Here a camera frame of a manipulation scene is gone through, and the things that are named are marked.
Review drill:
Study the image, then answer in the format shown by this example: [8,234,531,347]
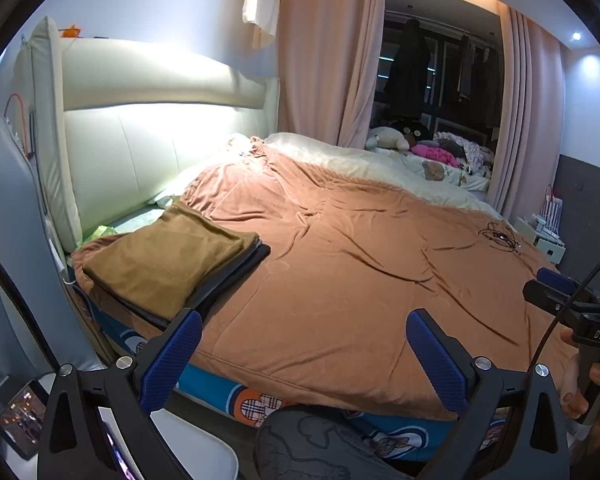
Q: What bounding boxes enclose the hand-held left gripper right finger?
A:
[405,308,571,480]

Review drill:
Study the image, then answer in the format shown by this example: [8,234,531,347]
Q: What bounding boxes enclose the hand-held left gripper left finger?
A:
[37,307,204,480]

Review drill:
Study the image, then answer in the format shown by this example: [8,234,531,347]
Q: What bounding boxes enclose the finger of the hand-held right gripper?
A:
[536,266,600,306]
[522,280,588,317]

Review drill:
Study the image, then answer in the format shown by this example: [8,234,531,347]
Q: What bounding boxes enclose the olive printed t-shirt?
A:
[82,200,260,323]

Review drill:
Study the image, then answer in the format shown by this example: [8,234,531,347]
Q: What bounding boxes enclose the dark folded clothes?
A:
[87,240,272,331]

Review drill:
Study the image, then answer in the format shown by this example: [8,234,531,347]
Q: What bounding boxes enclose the dark hanging clothes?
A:
[455,34,503,128]

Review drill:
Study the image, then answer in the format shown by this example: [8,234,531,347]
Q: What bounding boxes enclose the person's right hand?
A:
[560,352,600,423]

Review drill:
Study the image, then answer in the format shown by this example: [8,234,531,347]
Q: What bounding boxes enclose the white bedside cabinet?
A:
[512,216,566,265]

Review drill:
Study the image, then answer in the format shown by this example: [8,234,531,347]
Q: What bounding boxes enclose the blue cartoon printed bedsheet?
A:
[97,305,511,463]

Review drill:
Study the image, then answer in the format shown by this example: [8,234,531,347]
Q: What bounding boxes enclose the white pink desk organizer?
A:
[540,185,565,241]

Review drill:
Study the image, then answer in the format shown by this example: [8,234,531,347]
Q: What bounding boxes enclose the brown blanket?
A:
[70,132,576,421]

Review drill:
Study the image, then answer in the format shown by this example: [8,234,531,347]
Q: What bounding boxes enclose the pale printed bedsheet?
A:
[405,155,491,193]

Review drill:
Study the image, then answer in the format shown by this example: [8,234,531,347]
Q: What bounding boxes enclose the person's patterned trouser leg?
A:
[254,405,426,480]

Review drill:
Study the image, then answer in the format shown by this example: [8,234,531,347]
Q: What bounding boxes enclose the black smartphone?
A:
[0,380,48,461]

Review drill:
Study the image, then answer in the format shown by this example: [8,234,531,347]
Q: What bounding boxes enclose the pink cloth pile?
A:
[411,142,461,166]

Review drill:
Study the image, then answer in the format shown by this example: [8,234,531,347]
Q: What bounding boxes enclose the cream duvet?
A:
[225,131,506,221]

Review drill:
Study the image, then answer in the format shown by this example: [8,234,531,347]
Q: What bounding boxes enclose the black plush toy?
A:
[390,116,431,141]

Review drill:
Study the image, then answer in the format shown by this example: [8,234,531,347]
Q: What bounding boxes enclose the cream bed headboard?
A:
[12,15,281,253]

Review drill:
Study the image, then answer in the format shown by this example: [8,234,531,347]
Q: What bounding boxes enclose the white plush toy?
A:
[367,125,411,152]

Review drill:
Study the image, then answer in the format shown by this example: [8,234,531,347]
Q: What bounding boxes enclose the grey leather chair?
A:
[0,112,101,376]

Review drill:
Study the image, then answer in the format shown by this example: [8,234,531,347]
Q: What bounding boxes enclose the dark hanging coat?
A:
[384,19,437,117]

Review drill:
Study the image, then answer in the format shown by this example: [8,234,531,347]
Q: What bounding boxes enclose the white hanging cloth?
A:
[242,0,286,51]

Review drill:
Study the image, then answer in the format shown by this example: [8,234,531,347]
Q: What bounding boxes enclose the black cable bundle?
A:
[478,221,526,256]

